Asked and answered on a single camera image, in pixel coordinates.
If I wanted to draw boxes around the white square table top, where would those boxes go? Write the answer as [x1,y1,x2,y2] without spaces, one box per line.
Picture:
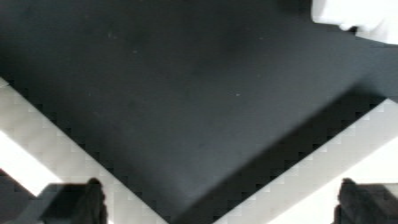
[311,0,398,45]

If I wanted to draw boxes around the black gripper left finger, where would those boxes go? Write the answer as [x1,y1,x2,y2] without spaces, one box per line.
[41,178,109,224]

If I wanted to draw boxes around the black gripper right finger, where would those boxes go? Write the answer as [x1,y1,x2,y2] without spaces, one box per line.
[333,178,398,224]

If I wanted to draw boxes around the white L-shaped fence wall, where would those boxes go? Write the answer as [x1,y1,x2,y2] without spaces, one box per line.
[0,73,398,224]

